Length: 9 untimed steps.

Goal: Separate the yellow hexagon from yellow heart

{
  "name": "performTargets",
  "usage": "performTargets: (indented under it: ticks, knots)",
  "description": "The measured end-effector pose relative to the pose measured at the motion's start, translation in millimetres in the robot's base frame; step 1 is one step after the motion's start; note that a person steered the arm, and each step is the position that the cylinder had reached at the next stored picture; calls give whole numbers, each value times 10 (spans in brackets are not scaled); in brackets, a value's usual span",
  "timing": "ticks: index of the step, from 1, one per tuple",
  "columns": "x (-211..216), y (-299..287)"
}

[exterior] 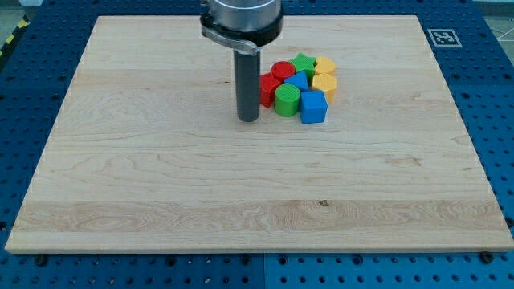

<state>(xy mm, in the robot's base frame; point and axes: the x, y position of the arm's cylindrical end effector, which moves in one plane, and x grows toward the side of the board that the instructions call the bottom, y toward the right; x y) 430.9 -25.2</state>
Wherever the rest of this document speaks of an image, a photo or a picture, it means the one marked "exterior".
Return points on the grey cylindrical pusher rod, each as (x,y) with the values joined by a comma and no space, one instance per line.
(247,85)

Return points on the yellow heart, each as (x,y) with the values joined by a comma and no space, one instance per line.
(325,65)

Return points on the yellow hexagon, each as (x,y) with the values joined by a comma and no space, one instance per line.
(327,84)

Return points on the red block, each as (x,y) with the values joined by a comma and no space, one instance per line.
(268,85)

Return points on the red cylinder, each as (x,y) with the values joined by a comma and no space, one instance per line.
(282,70)

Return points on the green cylinder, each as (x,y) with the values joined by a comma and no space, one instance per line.
(287,98)

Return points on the blue triangle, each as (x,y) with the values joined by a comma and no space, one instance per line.
(300,80)

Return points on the green star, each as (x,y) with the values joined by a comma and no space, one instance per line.
(304,63)

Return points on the blue cube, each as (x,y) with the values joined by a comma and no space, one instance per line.
(313,107)

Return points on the wooden board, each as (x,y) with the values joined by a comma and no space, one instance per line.
(147,155)

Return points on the white fiducial marker tag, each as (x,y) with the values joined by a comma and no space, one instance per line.
(442,37)

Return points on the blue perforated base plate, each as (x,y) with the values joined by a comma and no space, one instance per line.
(39,60)

